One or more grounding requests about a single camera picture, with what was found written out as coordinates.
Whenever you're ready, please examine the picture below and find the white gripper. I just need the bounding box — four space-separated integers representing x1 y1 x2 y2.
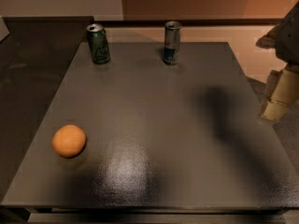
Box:
261 64 299 121

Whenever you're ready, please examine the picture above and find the silver blue redbull can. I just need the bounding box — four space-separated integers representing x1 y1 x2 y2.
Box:
164 21 182 65

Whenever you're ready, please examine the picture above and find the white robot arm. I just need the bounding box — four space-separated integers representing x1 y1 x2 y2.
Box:
256 2 299 121

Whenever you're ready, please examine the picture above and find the green soda can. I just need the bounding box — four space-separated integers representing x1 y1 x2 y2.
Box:
86 23 110 64

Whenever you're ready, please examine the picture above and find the orange fruit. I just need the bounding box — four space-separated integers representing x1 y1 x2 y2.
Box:
51 125 87 158

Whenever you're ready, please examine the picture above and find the dark side table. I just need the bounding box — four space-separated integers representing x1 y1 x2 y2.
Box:
0 16 93 201

